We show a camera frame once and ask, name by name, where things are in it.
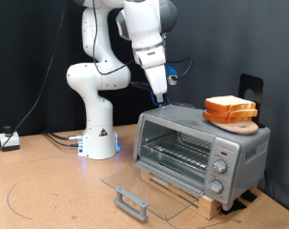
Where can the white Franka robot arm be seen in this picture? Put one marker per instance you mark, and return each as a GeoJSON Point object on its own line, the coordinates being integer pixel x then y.
{"type": "Point", "coordinates": [96, 79]}

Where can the silver toaster oven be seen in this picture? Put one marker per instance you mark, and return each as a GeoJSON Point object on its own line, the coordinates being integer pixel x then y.
{"type": "Point", "coordinates": [245, 178]}

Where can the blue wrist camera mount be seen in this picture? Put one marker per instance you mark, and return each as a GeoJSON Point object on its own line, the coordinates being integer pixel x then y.
{"type": "Point", "coordinates": [171, 71]}

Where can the round wooden cutting board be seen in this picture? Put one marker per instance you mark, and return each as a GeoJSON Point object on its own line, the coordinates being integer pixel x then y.
{"type": "Point", "coordinates": [242, 129]}

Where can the white bread slice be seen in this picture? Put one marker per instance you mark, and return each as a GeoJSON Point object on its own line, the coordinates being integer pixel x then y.
{"type": "Point", "coordinates": [245, 113]}
{"type": "Point", "coordinates": [228, 102]}
{"type": "Point", "coordinates": [215, 118]}

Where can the black metal bookend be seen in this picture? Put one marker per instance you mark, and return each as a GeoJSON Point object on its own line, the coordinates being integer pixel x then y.
{"type": "Point", "coordinates": [244, 82]}

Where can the silver oven knob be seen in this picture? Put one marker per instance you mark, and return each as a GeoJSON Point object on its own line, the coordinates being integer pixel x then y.
{"type": "Point", "coordinates": [216, 186]}
{"type": "Point", "coordinates": [220, 166]}

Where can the white emergency stop box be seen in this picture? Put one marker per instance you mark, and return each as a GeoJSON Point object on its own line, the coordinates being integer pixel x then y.
{"type": "Point", "coordinates": [10, 141]}

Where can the metal oven rack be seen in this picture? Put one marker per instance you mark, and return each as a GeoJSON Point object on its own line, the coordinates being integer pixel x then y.
{"type": "Point", "coordinates": [179, 149]}

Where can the slotted wooden block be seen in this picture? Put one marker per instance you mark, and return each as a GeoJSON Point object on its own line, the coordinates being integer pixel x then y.
{"type": "Point", "coordinates": [210, 206]}

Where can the black foam pad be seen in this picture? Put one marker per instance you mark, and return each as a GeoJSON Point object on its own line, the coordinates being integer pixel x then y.
{"type": "Point", "coordinates": [249, 196]}
{"type": "Point", "coordinates": [236, 206]}

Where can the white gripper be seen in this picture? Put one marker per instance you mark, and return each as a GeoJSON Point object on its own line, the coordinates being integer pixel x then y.
{"type": "Point", "coordinates": [155, 76]}

